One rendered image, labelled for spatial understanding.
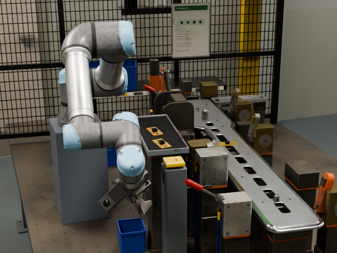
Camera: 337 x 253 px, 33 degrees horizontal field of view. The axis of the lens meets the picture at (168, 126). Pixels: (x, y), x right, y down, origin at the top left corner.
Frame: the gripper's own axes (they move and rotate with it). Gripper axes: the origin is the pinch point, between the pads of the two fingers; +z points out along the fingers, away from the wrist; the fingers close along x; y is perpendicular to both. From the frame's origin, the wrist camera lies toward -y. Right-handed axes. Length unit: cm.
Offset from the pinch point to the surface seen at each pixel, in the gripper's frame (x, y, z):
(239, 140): 1, 61, 36
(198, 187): -14.9, 15.8, -18.3
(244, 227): -31.9, 21.1, -8.6
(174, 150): 1.4, 21.5, -9.2
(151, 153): 5.4, 14.7, -9.7
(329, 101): 38, 295, 325
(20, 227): 83, -25, 187
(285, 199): -33, 40, -2
